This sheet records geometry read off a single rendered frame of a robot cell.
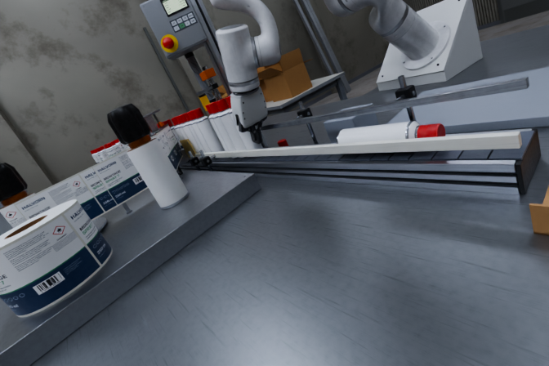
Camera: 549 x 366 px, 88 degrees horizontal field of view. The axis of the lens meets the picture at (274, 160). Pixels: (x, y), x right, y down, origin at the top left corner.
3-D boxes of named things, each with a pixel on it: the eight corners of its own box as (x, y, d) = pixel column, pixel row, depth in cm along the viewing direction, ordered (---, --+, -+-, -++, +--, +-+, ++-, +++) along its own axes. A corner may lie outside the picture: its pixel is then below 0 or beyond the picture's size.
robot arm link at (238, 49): (260, 70, 82) (229, 76, 82) (251, 20, 75) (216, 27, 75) (261, 79, 75) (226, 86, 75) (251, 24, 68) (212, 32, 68)
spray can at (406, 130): (332, 135, 62) (431, 125, 45) (346, 125, 64) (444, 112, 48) (341, 156, 63) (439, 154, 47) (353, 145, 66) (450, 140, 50)
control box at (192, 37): (172, 60, 112) (147, 11, 106) (212, 42, 111) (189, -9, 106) (166, 59, 102) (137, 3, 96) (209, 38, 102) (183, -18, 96)
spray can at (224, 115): (237, 160, 97) (209, 104, 91) (245, 153, 101) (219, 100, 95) (248, 158, 94) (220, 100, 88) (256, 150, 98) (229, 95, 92)
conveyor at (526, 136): (163, 167, 170) (160, 161, 169) (176, 160, 174) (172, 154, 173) (525, 183, 39) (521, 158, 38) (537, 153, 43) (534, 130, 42)
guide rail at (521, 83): (205, 139, 125) (203, 136, 124) (207, 138, 126) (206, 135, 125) (527, 89, 39) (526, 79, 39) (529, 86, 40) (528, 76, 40)
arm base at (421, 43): (395, 73, 116) (363, 50, 108) (412, 29, 116) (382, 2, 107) (438, 67, 99) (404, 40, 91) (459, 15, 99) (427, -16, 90)
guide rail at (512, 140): (197, 158, 123) (194, 153, 122) (198, 157, 123) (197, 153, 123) (520, 148, 37) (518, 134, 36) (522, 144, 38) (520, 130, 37)
